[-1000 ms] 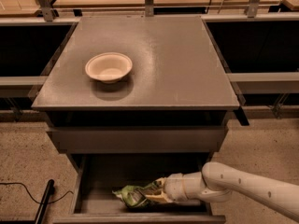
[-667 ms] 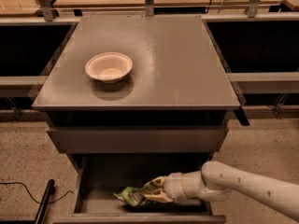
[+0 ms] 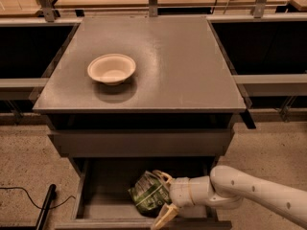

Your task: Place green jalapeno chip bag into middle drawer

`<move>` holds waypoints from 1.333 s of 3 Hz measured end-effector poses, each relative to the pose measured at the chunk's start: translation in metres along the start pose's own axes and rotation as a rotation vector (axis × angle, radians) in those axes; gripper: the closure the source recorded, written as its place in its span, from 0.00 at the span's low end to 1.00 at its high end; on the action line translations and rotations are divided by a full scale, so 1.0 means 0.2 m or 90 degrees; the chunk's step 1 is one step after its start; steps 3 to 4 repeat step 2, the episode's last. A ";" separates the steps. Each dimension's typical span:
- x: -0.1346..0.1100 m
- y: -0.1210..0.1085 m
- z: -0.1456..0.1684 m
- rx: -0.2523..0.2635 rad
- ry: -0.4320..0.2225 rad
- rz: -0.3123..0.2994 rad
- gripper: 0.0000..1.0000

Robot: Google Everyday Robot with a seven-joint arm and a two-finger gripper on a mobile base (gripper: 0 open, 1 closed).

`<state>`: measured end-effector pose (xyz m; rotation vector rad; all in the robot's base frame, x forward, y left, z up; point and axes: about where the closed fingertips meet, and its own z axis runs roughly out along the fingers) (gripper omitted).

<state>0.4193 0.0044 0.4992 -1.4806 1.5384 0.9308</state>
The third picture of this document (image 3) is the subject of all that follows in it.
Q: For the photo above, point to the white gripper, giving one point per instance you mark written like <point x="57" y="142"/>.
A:
<point x="179" y="191"/>

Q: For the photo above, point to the green jalapeno chip bag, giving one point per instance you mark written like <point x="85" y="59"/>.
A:
<point x="149" y="195"/>

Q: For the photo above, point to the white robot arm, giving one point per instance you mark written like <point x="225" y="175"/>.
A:
<point x="225" y="188"/>

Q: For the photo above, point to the closed top drawer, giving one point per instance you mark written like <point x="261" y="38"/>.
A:
<point x="141" y="143"/>

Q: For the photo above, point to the open middle drawer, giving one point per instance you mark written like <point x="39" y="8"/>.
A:
<point x="103" y="199"/>

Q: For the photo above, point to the grey drawer cabinet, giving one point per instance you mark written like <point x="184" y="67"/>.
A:
<point x="181" y="81"/>

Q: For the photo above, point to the black floor bar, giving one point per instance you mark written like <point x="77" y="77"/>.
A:
<point x="50" y="196"/>

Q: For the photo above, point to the white paper bowl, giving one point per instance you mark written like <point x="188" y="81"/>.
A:
<point x="111" y="69"/>

